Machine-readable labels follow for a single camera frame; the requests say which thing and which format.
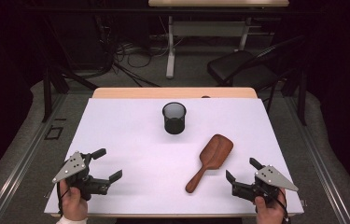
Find metal floor rail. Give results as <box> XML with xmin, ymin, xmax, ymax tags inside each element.
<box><xmin>0</xmin><ymin>92</ymin><xmax>68</xmax><ymax>224</ymax></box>
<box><xmin>283</xmin><ymin>96</ymin><xmax>350</xmax><ymax>224</ymax></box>

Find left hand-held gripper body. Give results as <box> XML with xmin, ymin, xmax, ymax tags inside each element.
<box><xmin>51</xmin><ymin>151</ymin><xmax>112</xmax><ymax>202</ymax></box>

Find black floor cables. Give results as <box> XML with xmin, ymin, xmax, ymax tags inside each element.
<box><xmin>101</xmin><ymin>34</ymin><xmax>180</xmax><ymax>88</ymax></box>

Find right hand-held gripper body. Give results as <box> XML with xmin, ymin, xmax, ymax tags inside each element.
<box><xmin>231</xmin><ymin>165</ymin><xmax>300</xmax><ymax>206</ymax></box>

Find black folding chair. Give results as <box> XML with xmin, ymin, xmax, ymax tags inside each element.
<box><xmin>206</xmin><ymin>35</ymin><xmax>307</xmax><ymax>94</ymax></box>

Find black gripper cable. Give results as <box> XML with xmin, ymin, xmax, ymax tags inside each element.
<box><xmin>274</xmin><ymin>188</ymin><xmax>290</xmax><ymax>224</ymax></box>
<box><xmin>56</xmin><ymin>181</ymin><xmax>71</xmax><ymax>217</ymax></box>

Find black metal stand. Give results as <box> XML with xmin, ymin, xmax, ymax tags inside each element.
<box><xmin>281</xmin><ymin>68</ymin><xmax>308</xmax><ymax>127</ymax></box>
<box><xmin>38</xmin><ymin>62</ymin><xmax>99</xmax><ymax>124</ymax></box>

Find black mesh pen holder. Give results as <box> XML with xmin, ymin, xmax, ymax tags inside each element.
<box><xmin>161</xmin><ymin>102</ymin><xmax>188</xmax><ymax>135</ymax></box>

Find white table mat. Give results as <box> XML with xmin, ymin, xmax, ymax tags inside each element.
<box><xmin>44</xmin><ymin>97</ymin><xmax>305</xmax><ymax>216</ymax></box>

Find wooden hairbrush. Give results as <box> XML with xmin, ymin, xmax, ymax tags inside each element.
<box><xmin>185</xmin><ymin>133</ymin><xmax>234</xmax><ymax>194</ymax></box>

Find person's left hand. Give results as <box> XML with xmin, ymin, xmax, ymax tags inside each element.
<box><xmin>59</xmin><ymin>179</ymin><xmax>89</xmax><ymax>222</ymax></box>

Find white-legged desk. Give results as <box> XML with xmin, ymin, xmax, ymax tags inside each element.
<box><xmin>147</xmin><ymin>0</ymin><xmax>290</xmax><ymax>79</ymax></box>

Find person's right hand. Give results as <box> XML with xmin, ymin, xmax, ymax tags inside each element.
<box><xmin>254</xmin><ymin>186</ymin><xmax>288</xmax><ymax>224</ymax></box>

